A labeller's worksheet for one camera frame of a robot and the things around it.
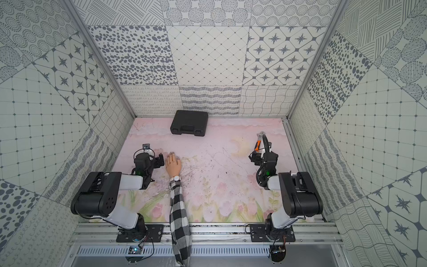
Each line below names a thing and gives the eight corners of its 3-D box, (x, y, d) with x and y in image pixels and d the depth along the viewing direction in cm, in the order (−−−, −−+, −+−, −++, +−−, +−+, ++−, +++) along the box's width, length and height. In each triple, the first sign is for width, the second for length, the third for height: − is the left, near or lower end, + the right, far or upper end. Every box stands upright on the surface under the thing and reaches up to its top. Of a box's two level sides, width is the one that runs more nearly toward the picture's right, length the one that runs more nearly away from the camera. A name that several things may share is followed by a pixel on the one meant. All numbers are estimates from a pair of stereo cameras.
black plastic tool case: (171, 137, 113) (169, 131, 108) (176, 114, 127) (175, 109, 122) (207, 137, 113) (206, 131, 108) (208, 115, 127) (208, 109, 122)
